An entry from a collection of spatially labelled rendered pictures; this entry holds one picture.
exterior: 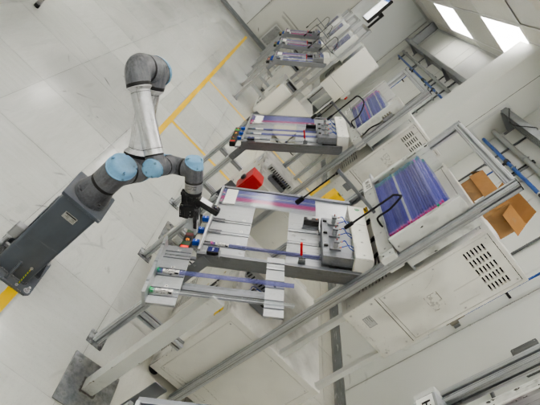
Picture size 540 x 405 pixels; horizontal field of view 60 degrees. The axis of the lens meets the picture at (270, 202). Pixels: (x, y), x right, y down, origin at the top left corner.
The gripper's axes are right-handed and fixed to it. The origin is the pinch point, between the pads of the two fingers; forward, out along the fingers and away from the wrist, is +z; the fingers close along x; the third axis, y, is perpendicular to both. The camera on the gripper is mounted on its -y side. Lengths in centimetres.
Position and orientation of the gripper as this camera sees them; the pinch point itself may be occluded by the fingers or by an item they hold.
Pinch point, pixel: (196, 232)
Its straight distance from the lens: 209.8
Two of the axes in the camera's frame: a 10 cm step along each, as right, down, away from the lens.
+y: -9.9, -1.3, 0.2
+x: -0.8, 4.5, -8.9
